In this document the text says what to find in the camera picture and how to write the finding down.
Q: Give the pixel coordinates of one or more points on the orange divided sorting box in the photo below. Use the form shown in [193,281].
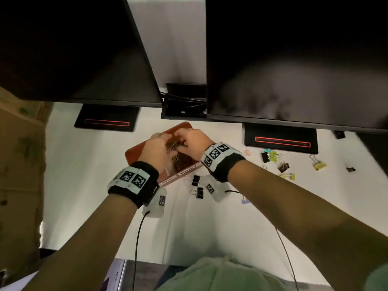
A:
[136,154]

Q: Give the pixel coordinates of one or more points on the person's right hand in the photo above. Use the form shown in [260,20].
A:
[197,142]

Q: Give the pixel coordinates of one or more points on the wide black computer monitor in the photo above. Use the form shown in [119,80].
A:
[297,57]

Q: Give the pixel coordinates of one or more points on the small black bracket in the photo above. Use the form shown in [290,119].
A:
[339,134]

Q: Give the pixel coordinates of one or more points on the black wristband with markers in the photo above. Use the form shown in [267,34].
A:
[224,163]
[136,184]

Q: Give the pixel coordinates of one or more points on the black laptop with orange stripe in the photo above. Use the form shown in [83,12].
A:
[280,131]

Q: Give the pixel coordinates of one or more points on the person's left forearm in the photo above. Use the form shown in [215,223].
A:
[85,248]

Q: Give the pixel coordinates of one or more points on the person's left hand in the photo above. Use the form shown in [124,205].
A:
[157,151]

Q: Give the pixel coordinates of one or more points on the large yellow binder clip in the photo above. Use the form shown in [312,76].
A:
[319,166]

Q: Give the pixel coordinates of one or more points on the green shirt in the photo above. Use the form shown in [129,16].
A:
[218,277]

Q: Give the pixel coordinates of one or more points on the single black binder clip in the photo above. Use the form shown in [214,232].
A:
[196,180]
[199,193]

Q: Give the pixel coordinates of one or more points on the black monitor stand red stripe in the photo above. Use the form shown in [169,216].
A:
[106,113]

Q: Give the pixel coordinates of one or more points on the person's right forearm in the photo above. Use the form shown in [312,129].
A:
[318,227]

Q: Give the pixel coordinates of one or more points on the sorted heap of paper clips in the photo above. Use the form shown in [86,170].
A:
[185,162]

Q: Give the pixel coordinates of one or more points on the pile of mixed coloured clips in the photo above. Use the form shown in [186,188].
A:
[265,156]

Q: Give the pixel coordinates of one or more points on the black left wristband with markers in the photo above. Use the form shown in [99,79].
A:
[136,184]

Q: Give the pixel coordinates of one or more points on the printed cardboard tissue box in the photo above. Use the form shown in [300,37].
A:
[21,178]

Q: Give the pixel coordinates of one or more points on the small pink binder clip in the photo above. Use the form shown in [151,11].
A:
[247,152]

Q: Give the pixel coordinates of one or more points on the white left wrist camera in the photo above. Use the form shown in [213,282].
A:
[154,206]

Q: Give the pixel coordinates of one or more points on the black right wristband with markers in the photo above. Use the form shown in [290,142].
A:
[224,163]

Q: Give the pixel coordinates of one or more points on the tiny black binder clip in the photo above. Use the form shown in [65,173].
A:
[351,169]

